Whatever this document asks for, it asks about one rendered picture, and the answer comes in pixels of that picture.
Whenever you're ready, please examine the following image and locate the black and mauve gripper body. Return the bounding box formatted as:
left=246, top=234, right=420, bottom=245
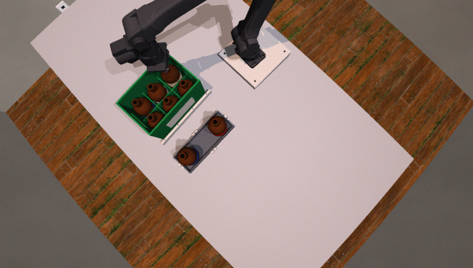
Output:
left=146, top=42, right=169, bottom=73

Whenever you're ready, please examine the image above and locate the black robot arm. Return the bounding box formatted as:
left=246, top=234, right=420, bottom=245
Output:
left=110, top=0, right=276, bottom=69

